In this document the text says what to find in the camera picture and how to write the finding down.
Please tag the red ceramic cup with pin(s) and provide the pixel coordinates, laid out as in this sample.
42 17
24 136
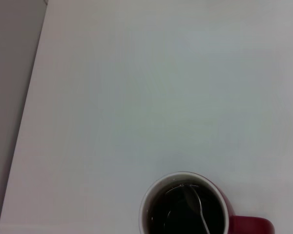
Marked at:
249 223

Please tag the dark coffee liquid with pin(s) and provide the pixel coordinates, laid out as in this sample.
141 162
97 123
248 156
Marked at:
166 214

